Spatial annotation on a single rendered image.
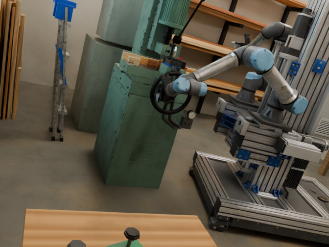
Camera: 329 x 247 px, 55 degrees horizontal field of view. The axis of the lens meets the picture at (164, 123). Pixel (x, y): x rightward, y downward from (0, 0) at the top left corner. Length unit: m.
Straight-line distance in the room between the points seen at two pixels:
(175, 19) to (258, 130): 0.92
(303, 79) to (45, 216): 1.88
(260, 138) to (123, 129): 0.93
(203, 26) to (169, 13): 2.77
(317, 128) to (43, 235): 2.00
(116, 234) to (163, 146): 1.35
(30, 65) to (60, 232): 3.58
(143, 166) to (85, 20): 2.55
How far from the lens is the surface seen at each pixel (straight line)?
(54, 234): 1.08
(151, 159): 2.40
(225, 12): 4.51
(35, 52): 4.47
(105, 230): 1.13
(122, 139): 2.26
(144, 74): 2.14
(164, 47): 2.27
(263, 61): 1.80
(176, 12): 2.24
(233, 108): 2.59
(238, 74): 5.48
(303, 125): 2.52
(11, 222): 1.97
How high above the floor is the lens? 1.21
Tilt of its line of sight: 17 degrees down
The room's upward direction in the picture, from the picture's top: 17 degrees clockwise
